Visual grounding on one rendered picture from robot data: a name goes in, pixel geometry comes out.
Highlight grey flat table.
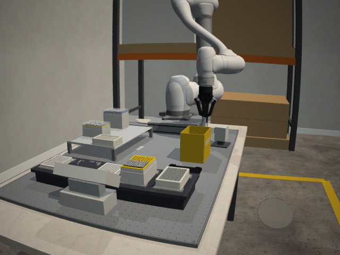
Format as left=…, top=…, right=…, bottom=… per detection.
left=67, top=124, right=153, bottom=161

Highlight black flat rectangular pad with rg label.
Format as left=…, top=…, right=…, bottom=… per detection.
left=169, top=164, right=202, bottom=174

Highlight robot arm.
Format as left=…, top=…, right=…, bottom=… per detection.
left=159, top=0, right=245, bottom=121

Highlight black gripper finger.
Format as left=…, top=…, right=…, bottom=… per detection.
left=204, top=97, right=217, bottom=127
left=194, top=97, right=205, bottom=126

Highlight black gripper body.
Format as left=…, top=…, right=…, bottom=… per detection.
left=198, top=86, right=213, bottom=103

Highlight white trough reservoir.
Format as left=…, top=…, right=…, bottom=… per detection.
left=92, top=134, right=123, bottom=147

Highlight yellow open-top box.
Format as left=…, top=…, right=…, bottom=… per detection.
left=180, top=125, right=211, bottom=164

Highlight yellow tip rack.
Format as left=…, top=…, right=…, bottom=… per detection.
left=120, top=155, right=157, bottom=186

